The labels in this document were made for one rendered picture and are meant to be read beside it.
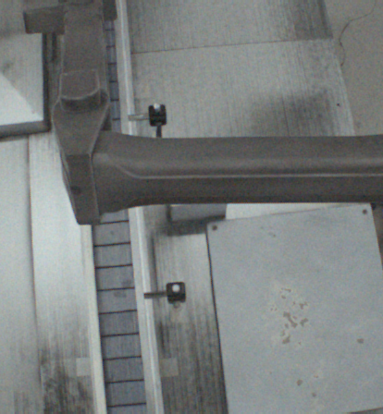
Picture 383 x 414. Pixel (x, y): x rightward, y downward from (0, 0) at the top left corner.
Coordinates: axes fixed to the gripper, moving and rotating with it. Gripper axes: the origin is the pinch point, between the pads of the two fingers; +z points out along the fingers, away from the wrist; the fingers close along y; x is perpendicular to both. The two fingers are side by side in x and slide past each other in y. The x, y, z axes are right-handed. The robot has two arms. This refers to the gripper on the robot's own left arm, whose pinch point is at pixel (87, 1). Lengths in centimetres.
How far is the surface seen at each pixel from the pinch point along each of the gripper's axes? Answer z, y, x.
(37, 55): 1.2, 10.8, 8.9
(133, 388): -39, 1, 57
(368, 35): 97, -92, 28
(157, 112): -19.8, -9.6, 18.1
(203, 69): 1.1, -20.5, 15.9
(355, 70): 89, -83, 38
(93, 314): -34, 5, 46
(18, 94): -3.6, 15.0, 14.9
